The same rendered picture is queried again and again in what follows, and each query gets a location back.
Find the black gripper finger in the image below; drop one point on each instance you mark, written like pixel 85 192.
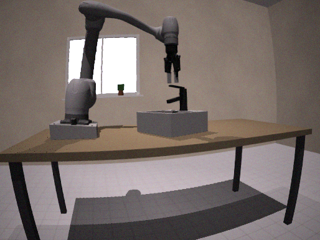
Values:
pixel 177 67
pixel 167 65

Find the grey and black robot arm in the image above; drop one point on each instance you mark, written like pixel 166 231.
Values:
pixel 78 94

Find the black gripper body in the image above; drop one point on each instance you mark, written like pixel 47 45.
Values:
pixel 171 49

